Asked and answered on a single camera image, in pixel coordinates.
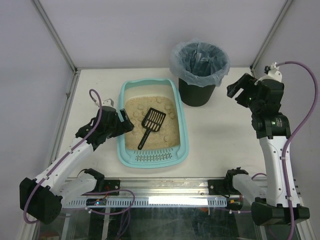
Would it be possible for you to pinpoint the black slotted litter scoop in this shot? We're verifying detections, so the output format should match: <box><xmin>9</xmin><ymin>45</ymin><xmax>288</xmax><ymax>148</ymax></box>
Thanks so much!
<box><xmin>137</xmin><ymin>107</ymin><xmax>167</xmax><ymax>150</ymax></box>

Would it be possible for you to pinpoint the translucent blue bin liner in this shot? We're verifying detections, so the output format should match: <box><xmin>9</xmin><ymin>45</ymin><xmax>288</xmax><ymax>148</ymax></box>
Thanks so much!
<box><xmin>169</xmin><ymin>39</ymin><xmax>231</xmax><ymax>87</ymax></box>

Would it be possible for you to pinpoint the black trash bin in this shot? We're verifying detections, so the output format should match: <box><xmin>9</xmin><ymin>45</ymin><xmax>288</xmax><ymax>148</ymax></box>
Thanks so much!
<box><xmin>177</xmin><ymin>42</ymin><xmax>217</xmax><ymax>108</ymax></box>

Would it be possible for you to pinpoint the teal plastic litter box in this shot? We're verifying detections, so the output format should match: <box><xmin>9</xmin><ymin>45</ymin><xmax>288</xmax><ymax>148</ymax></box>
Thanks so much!
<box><xmin>117</xmin><ymin>79</ymin><xmax>189</xmax><ymax>169</ymax></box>

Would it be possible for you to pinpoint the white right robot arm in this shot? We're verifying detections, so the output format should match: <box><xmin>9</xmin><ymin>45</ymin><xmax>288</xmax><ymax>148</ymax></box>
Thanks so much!
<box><xmin>225</xmin><ymin>73</ymin><xmax>310</xmax><ymax>226</ymax></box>

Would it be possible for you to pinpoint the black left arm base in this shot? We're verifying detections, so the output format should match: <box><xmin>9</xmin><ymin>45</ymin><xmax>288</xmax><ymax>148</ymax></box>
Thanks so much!
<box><xmin>93</xmin><ymin>179</ymin><xmax>121</xmax><ymax>193</ymax></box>

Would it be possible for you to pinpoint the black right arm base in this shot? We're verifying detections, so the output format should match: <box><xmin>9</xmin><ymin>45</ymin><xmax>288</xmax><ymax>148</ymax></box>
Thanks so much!
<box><xmin>207</xmin><ymin>179</ymin><xmax>238</xmax><ymax>198</ymax></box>

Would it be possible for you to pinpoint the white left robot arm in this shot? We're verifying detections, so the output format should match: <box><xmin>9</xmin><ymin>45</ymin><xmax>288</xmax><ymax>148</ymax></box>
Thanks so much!
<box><xmin>19</xmin><ymin>106</ymin><xmax>134</xmax><ymax>224</ymax></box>

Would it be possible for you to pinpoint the beige pellet cat litter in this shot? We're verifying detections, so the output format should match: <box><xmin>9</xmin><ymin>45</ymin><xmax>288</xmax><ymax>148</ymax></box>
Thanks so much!
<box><xmin>124</xmin><ymin>96</ymin><xmax>180</xmax><ymax>150</ymax></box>

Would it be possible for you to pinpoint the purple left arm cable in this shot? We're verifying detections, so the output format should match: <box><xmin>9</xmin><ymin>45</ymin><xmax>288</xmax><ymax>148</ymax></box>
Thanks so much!
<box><xmin>22</xmin><ymin>88</ymin><xmax>104</xmax><ymax>224</ymax></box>

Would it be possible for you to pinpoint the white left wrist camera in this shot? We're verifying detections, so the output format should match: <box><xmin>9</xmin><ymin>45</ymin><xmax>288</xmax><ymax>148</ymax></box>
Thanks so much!
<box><xmin>101</xmin><ymin>98</ymin><xmax>114</xmax><ymax>108</ymax></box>

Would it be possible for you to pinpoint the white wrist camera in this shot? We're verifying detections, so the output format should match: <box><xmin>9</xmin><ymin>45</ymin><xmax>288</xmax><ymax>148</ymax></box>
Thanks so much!
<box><xmin>101</xmin><ymin>98</ymin><xmax>114</xmax><ymax>108</ymax></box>
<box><xmin>262</xmin><ymin>62</ymin><xmax>282</xmax><ymax>82</ymax></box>

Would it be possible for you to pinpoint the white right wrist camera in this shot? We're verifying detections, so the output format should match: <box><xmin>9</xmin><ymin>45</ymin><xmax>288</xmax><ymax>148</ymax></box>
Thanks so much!
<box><xmin>262</xmin><ymin>62</ymin><xmax>282</xmax><ymax>82</ymax></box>

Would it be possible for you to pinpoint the aluminium mounting rail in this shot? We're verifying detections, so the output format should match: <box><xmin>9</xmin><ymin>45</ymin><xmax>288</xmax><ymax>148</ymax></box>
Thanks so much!
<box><xmin>57</xmin><ymin>176</ymin><xmax>300</xmax><ymax>198</ymax></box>

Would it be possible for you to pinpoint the white slotted cable duct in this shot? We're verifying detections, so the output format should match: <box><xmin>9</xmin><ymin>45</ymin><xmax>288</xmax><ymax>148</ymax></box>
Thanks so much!
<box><xmin>64</xmin><ymin>196</ymin><xmax>227</xmax><ymax>209</ymax></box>

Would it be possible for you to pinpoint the right aluminium frame post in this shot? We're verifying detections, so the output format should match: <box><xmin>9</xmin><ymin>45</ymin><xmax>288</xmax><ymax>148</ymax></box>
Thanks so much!
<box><xmin>249</xmin><ymin>0</ymin><xmax>295</xmax><ymax>74</ymax></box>

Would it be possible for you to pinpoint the aluminium frame post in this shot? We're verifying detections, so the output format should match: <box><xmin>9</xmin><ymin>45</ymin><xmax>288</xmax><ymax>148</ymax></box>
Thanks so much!
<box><xmin>31</xmin><ymin>0</ymin><xmax>78</xmax><ymax>74</ymax></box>
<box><xmin>249</xmin><ymin>0</ymin><xmax>295</xmax><ymax>74</ymax></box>

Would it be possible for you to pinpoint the left aluminium frame post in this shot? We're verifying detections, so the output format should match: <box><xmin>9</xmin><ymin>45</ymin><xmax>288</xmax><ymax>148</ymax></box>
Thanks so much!
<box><xmin>31</xmin><ymin>0</ymin><xmax>78</xmax><ymax>74</ymax></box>

